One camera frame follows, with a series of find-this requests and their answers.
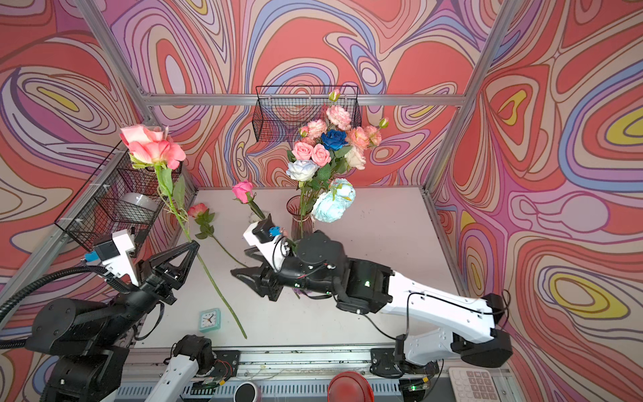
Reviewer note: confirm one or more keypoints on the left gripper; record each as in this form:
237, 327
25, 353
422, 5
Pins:
160, 284

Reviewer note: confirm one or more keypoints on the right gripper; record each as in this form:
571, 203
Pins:
259, 283

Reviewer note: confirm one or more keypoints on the pink glass vase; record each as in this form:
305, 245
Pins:
302, 225

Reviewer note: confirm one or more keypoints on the magenta rose stem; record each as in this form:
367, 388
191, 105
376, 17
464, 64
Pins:
244, 192

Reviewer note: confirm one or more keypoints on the coral pink rose stem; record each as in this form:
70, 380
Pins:
153, 148

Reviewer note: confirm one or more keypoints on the light pink rose stem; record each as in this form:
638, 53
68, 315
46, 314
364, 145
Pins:
320, 156

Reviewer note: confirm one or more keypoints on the white blue rose stem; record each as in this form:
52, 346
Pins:
302, 172

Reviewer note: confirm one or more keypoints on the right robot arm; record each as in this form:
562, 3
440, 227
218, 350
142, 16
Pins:
466, 328

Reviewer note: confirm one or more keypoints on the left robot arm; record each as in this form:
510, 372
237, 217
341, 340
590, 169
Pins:
84, 335

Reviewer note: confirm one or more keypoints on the small teal alarm clock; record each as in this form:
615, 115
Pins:
209, 320

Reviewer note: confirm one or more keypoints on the small red rose stem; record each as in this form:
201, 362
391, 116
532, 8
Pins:
204, 218

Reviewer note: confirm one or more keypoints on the black round cup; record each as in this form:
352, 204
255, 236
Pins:
247, 392

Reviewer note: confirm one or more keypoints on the red emergency stop button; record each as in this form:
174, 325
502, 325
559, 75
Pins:
350, 387

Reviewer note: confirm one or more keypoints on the white calculator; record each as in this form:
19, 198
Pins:
472, 385

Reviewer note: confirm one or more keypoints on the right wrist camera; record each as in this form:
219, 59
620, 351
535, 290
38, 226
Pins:
269, 241

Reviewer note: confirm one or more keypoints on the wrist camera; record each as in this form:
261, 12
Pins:
113, 252
269, 241

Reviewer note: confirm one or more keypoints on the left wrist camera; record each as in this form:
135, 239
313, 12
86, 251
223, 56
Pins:
113, 252

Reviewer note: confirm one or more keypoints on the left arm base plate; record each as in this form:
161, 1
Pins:
222, 370

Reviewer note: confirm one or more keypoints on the black wire basket left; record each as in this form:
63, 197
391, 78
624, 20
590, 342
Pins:
114, 198

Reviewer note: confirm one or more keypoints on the black wire basket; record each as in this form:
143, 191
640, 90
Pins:
114, 198
281, 110

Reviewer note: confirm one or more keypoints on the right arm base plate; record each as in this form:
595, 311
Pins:
384, 365

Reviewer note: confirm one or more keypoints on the black wire basket back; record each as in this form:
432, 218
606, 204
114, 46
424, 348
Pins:
281, 110

